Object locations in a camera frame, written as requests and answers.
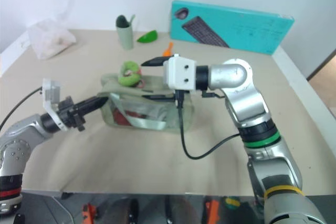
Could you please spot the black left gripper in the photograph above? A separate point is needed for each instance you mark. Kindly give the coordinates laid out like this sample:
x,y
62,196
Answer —
x,y
68,112

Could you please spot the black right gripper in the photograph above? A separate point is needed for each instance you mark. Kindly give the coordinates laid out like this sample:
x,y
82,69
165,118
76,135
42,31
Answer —
x,y
168,94

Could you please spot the green translucent zip pouch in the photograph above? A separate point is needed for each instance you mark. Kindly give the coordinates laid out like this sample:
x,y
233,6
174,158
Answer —
x,y
147,119

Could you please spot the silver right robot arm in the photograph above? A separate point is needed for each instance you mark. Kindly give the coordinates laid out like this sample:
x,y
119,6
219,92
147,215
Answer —
x,y
252,108

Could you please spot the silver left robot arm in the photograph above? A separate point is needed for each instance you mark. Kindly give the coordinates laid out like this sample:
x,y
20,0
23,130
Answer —
x,y
18,140

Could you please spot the small orange plastic toy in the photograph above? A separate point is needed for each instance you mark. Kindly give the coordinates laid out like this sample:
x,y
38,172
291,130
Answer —
x,y
168,49

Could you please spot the bright green plastic bowl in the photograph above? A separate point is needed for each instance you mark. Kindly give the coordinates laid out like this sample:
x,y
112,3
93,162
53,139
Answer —
x,y
147,37

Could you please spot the pale green cup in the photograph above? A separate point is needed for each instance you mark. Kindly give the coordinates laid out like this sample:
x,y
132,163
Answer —
x,y
125,37

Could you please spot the clear plastic bag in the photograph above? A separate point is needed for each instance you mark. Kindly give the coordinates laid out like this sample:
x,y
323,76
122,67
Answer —
x,y
50,37

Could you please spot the teal keyboard box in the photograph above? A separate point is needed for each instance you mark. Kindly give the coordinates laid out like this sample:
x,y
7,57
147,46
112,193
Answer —
x,y
231,27

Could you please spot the orange black clamp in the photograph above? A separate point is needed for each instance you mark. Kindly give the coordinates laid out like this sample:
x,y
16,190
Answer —
x,y
88,213
212,212

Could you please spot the green yellow round object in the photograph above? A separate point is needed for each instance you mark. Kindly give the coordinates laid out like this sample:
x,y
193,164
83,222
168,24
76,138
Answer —
x,y
232,201

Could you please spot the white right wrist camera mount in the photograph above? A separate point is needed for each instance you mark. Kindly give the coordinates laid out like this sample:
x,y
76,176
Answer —
x,y
179,73

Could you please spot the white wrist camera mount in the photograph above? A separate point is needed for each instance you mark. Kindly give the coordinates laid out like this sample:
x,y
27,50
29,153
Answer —
x,y
179,73
51,90

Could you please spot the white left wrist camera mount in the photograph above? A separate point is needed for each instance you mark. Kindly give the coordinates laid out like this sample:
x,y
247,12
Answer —
x,y
51,90

